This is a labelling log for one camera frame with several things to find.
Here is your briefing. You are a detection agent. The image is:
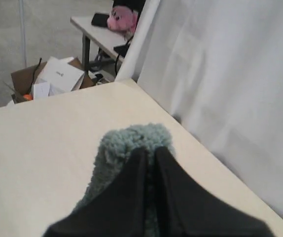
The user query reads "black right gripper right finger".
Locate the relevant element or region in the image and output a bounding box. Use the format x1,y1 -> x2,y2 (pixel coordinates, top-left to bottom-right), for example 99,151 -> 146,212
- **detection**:
154,147 -> 273,237

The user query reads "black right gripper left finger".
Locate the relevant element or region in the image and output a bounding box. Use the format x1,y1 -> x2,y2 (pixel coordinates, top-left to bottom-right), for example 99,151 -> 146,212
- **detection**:
44,148 -> 147,237

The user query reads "green fleece scarf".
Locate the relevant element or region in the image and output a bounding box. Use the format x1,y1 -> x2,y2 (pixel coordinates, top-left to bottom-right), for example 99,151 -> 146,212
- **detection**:
73,123 -> 176,237

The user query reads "white backdrop curtain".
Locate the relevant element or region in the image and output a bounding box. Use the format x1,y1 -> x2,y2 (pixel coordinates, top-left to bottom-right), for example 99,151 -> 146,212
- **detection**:
116,0 -> 283,218

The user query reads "white box in carton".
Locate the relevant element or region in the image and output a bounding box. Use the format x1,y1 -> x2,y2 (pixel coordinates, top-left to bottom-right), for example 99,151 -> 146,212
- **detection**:
32,57 -> 85,99

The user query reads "brown cardboard box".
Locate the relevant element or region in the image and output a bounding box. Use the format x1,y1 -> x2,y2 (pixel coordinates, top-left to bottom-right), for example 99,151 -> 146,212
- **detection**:
10,57 -> 94,104

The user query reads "grey side table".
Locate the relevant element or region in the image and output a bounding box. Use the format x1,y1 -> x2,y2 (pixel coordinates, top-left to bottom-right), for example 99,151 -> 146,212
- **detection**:
70,16 -> 126,71

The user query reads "pink plush toy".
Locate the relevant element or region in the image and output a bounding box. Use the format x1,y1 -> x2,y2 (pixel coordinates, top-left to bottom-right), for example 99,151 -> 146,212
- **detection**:
107,5 -> 138,34

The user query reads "black pouch on table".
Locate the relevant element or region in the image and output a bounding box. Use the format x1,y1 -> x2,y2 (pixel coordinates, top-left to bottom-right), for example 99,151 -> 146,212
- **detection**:
91,13 -> 109,28

